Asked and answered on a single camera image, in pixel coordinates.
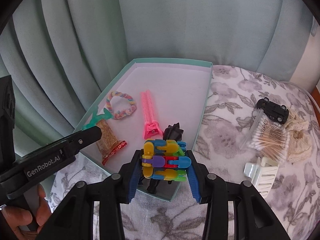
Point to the person's left hand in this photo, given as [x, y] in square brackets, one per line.
[17, 217]

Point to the bag of cotton swabs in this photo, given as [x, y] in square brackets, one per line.
[268, 138]

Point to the cream lace scrunchie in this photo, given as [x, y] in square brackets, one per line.
[300, 143]

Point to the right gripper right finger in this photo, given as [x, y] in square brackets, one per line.
[253, 217]

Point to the green translucent stretchy figure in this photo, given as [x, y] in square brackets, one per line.
[97, 117]

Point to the black toy car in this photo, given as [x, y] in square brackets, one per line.
[275, 112]

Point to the pink hair claw clip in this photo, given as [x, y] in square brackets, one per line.
[151, 125]

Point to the colourful plastic link toy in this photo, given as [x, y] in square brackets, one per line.
[165, 160]

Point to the floral grey white blanket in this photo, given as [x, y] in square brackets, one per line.
[228, 115]

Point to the black toy action figure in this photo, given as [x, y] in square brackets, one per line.
[172, 132]

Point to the white hair claw clip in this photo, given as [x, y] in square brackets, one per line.
[262, 174]

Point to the pale green curtain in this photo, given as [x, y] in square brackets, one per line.
[61, 54]

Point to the gold wrapped snack packet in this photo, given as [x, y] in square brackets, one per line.
[108, 145]

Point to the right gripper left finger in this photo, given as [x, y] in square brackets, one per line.
[73, 218]

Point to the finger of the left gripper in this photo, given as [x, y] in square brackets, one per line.
[73, 143]

